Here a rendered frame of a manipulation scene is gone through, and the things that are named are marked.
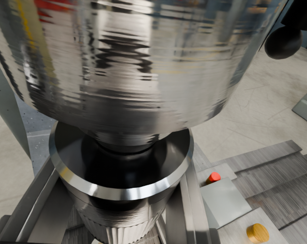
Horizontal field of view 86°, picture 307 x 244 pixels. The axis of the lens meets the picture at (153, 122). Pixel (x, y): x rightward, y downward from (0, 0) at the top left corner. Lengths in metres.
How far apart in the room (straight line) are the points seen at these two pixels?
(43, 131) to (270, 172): 0.61
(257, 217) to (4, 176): 1.61
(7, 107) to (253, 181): 0.65
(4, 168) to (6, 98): 1.25
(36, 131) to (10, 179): 1.18
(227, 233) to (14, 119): 0.54
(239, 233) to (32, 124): 0.47
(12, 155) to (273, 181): 1.72
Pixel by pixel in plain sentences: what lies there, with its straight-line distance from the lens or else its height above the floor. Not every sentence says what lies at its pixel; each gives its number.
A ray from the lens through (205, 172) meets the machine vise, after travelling 0.33.
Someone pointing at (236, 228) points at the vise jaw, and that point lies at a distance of 0.31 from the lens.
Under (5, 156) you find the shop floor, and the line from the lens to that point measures 1.80.
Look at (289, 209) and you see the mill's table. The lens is 0.55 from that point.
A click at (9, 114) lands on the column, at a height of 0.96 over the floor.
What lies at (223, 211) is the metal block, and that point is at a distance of 0.27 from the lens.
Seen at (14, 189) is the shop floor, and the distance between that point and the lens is 1.60.
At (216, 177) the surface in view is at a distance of 0.30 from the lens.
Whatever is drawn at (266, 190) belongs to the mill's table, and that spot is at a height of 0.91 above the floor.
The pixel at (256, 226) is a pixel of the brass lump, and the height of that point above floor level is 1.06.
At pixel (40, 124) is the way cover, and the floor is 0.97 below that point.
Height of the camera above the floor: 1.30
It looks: 44 degrees down
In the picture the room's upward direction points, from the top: 12 degrees clockwise
